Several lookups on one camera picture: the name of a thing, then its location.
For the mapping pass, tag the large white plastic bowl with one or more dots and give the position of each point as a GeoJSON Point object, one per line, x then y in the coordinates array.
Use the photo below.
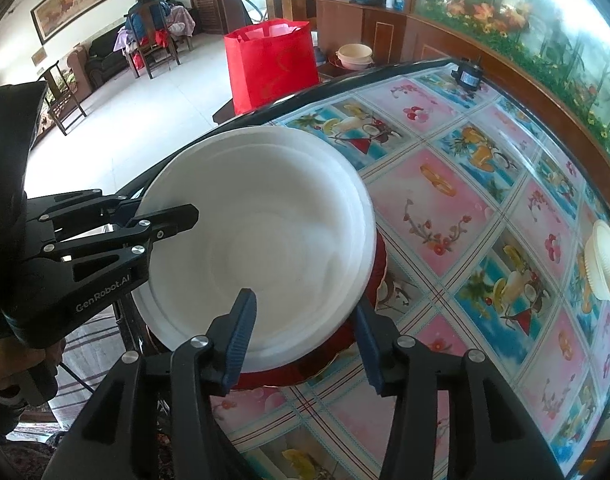
{"type": "Point", "coordinates": [265, 260]}

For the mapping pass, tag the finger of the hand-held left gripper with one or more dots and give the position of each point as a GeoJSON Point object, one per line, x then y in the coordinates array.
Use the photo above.
{"type": "Point", "coordinates": [92, 205]}
{"type": "Point", "coordinates": [170, 217]}

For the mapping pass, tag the fruit print tablecloth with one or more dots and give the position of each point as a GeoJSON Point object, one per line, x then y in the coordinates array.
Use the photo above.
{"type": "Point", "coordinates": [435, 240]}

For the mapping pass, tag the dark wooden chair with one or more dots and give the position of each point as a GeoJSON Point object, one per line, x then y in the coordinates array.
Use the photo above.
{"type": "Point", "coordinates": [60, 100]}

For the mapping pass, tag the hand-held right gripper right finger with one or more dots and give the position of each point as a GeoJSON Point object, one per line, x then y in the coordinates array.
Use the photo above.
{"type": "Point", "coordinates": [369, 350]}

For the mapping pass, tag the red shopping bag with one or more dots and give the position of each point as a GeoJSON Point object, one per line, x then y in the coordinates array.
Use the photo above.
{"type": "Point", "coordinates": [270, 67]}

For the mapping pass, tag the red gold-rimmed scalloped plate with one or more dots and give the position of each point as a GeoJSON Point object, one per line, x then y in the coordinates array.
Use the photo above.
{"type": "Point", "coordinates": [315, 371]}

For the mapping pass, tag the brown armchair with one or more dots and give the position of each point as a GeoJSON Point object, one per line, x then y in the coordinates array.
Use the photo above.
{"type": "Point", "coordinates": [79, 72]}

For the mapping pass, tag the small black motor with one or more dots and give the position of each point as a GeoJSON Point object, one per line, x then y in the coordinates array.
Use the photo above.
{"type": "Point", "coordinates": [467, 76]}

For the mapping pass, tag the black sofa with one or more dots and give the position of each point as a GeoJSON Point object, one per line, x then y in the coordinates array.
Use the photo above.
{"type": "Point", "coordinates": [105, 57]}

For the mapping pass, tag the wooden cabinet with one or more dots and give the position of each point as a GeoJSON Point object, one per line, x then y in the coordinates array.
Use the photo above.
{"type": "Point", "coordinates": [345, 22]}

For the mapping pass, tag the cream plastic basin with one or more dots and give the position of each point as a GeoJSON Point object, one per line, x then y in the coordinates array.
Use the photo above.
{"type": "Point", "coordinates": [355, 55]}

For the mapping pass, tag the wooden dining chair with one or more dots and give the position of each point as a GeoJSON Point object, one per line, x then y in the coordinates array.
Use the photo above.
{"type": "Point", "coordinates": [155, 50]}

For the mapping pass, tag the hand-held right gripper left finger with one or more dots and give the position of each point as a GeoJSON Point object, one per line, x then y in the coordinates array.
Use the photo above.
{"type": "Point", "coordinates": [240, 342]}

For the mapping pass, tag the person's left hand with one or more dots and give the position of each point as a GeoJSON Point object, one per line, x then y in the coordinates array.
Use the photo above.
{"type": "Point", "coordinates": [12, 357]}

